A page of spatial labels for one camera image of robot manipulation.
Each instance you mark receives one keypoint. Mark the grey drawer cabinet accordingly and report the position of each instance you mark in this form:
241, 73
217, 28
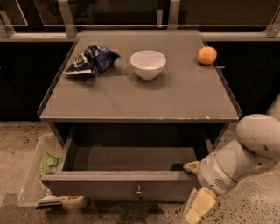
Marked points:
185, 92

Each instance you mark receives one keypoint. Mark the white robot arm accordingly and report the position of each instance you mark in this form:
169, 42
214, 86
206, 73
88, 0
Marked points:
235, 181

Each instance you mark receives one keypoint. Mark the blue chip bag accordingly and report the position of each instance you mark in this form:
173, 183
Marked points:
93, 60

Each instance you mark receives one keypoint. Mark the clear plastic bin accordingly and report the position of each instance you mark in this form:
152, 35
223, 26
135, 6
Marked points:
34, 193

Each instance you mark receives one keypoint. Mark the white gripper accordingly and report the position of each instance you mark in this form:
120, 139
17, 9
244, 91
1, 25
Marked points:
212, 173

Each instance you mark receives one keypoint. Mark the orange fruit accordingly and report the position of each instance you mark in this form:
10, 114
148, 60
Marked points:
207, 55

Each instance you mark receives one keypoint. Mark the green snack bag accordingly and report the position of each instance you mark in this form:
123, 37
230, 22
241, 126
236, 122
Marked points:
49, 164

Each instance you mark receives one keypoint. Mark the white bowl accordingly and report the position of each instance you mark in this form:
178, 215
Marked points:
148, 64

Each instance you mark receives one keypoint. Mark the metal railing frame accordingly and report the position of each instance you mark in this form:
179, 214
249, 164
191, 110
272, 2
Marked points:
67, 20

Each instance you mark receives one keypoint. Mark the grey top drawer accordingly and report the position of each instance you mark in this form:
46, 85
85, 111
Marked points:
129, 163

